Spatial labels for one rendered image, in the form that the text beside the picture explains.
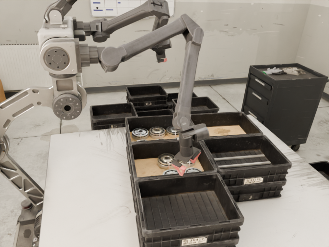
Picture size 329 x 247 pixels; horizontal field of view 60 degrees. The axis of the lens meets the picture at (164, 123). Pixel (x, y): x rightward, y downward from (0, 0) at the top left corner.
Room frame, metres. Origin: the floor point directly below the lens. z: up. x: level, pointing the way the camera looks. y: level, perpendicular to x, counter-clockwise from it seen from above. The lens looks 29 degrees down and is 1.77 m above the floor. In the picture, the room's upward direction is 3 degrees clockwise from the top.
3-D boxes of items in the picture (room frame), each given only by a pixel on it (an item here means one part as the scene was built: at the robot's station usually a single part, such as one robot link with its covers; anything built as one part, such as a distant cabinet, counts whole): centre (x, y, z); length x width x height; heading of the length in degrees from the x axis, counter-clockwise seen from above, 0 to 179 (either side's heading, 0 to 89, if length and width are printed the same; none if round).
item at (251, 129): (1.56, -0.37, 0.87); 0.40 x 0.30 x 0.11; 103
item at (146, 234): (0.89, -0.11, 0.92); 0.40 x 0.30 x 0.02; 103
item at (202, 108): (2.56, -0.29, 0.37); 0.40 x 0.30 x 0.45; 108
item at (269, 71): (2.84, -1.08, 0.88); 0.25 x 0.19 x 0.03; 108
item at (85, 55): (1.11, 0.32, 1.45); 0.09 x 0.08 x 0.12; 18
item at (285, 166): (1.27, -0.43, 0.92); 0.40 x 0.30 x 0.02; 103
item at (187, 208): (0.89, -0.11, 0.87); 0.40 x 0.30 x 0.11; 103
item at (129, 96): (2.82, 0.21, 0.37); 0.40 x 0.30 x 0.45; 108
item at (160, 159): (1.25, -0.02, 0.86); 0.10 x 0.10 x 0.01
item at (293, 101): (2.80, -1.21, 0.45); 0.60 x 0.45 x 0.90; 108
